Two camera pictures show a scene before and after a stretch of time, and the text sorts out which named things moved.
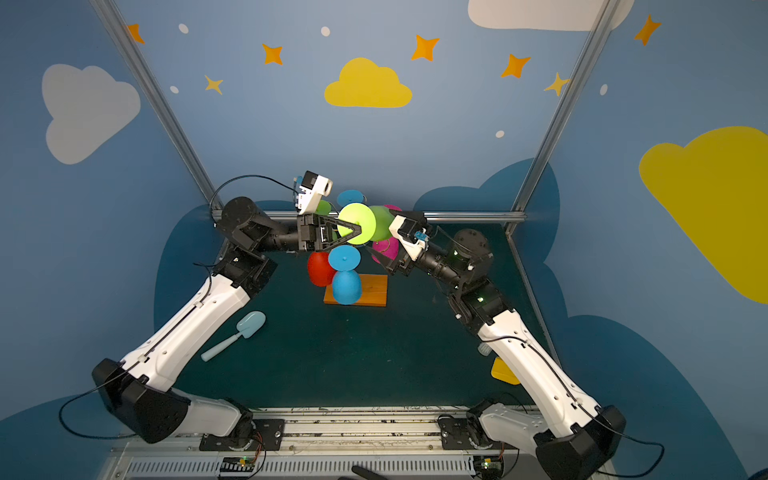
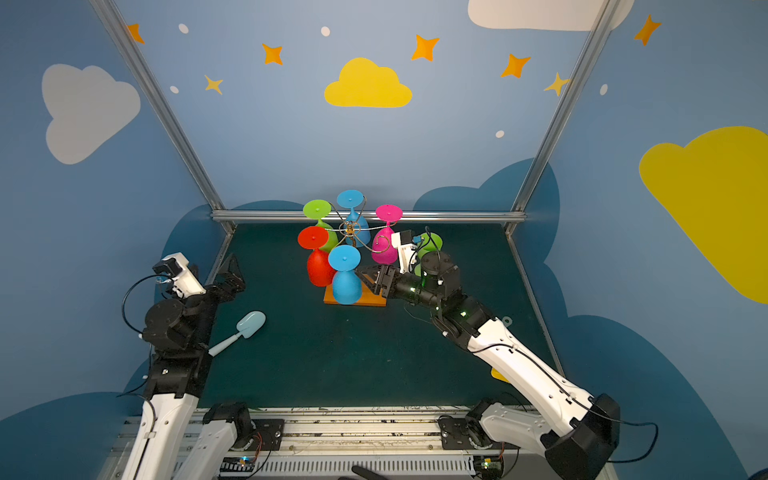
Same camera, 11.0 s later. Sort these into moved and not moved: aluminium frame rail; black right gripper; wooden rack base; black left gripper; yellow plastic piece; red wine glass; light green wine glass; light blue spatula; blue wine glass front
Moved: black left gripper; light green wine glass; black right gripper
Not moved: light blue spatula; yellow plastic piece; wooden rack base; aluminium frame rail; blue wine glass front; red wine glass
